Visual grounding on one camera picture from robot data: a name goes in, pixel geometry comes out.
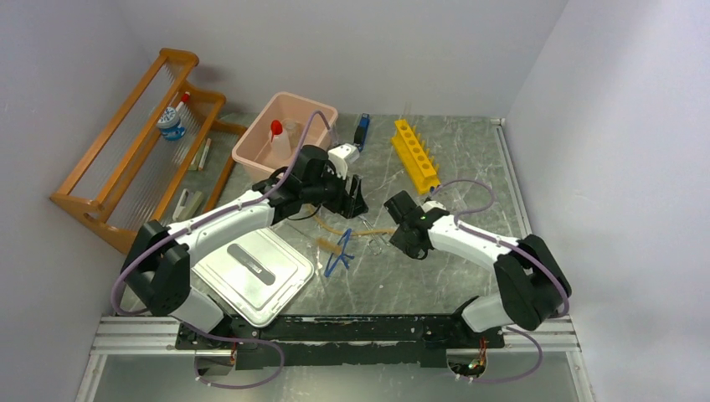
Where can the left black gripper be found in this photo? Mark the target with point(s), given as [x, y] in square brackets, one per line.
[347, 206]

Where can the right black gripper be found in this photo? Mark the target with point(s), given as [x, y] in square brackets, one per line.
[397, 239]

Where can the test tube brush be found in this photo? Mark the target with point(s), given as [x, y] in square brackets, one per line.
[328, 246]

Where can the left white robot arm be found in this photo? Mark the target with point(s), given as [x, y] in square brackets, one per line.
[158, 266]

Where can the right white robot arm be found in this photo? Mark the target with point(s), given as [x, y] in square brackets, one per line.
[531, 286]

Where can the blue stapler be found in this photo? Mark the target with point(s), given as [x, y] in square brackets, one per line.
[361, 132]

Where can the yellow test tube rack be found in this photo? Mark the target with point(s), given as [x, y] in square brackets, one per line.
[415, 157]

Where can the red cap wash bottle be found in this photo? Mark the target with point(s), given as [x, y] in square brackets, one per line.
[279, 141]

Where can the white bin lid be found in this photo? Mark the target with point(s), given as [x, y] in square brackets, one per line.
[257, 275]

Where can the white marker pen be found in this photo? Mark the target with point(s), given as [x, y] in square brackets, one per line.
[204, 153]

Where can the wooden drying rack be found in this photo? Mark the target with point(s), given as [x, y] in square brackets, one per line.
[130, 174]

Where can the red capped marker pen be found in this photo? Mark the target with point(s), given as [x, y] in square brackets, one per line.
[183, 100]

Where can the blue white round container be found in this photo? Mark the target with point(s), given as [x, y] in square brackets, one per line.
[170, 125]

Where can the black mounting rail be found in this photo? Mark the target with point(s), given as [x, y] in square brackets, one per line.
[295, 340]

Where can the aluminium frame rail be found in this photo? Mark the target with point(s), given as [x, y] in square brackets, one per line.
[157, 336]

